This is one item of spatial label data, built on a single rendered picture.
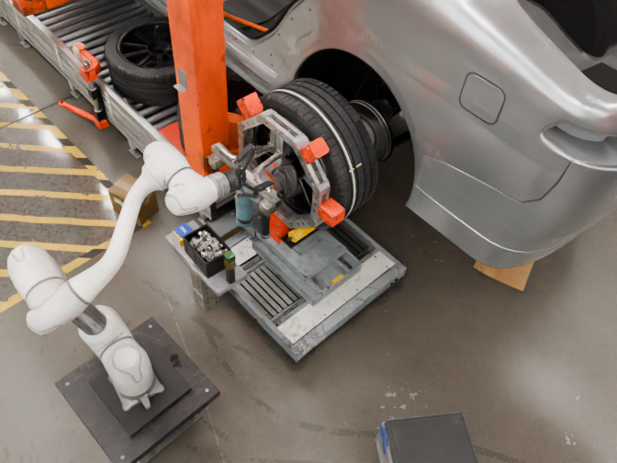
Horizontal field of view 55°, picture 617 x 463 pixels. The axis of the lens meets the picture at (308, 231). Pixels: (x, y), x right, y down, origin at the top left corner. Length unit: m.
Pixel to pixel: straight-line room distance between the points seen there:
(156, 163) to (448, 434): 1.61
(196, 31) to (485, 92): 1.12
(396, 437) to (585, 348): 1.34
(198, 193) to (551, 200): 1.23
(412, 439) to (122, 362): 1.21
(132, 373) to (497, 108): 1.67
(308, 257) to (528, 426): 1.36
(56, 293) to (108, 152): 2.18
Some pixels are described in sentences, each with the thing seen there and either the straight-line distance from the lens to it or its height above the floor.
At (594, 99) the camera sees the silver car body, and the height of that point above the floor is 1.63.
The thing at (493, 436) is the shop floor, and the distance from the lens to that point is 3.13.
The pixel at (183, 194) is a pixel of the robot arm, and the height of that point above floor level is 1.36.
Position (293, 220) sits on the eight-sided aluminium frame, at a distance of 2.74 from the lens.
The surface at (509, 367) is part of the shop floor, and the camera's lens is 3.32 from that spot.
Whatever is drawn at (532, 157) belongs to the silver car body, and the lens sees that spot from 2.21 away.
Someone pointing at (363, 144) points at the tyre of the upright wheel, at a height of 1.06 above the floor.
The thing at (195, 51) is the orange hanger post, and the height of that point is 1.32.
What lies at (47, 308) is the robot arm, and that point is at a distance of 2.01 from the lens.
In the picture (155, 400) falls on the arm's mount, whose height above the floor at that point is 0.33.
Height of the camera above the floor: 2.75
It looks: 51 degrees down
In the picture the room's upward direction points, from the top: 6 degrees clockwise
